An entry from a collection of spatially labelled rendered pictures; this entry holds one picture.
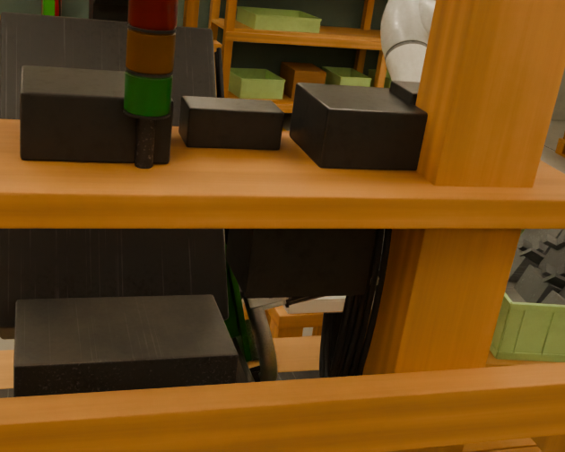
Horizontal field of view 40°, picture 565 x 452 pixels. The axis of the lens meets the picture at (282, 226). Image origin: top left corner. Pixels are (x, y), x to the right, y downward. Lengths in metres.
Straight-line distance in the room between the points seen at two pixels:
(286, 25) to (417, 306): 5.75
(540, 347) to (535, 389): 1.07
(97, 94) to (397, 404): 0.53
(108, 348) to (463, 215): 0.51
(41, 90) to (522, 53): 0.54
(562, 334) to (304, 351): 0.75
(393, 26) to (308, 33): 5.02
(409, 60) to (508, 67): 0.72
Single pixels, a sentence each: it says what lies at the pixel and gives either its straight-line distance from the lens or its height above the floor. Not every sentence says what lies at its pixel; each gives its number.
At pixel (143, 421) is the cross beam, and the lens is 0.93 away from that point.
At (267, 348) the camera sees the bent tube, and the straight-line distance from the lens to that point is 1.33.
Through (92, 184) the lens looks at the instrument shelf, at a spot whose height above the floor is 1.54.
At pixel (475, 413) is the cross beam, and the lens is 1.09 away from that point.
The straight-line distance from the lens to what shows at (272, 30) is 6.59.
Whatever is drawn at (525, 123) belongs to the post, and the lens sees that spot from 0.98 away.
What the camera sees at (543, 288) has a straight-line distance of 2.35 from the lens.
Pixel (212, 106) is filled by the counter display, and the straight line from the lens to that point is 0.96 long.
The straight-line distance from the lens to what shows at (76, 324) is 1.15.
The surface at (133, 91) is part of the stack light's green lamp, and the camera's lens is 0.83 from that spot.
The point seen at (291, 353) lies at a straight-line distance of 1.77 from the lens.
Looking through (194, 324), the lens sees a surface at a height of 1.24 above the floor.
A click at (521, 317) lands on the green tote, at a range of 2.12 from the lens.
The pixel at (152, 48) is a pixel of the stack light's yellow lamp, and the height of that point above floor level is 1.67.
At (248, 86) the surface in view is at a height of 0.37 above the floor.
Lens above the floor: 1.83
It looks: 22 degrees down
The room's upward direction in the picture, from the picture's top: 8 degrees clockwise
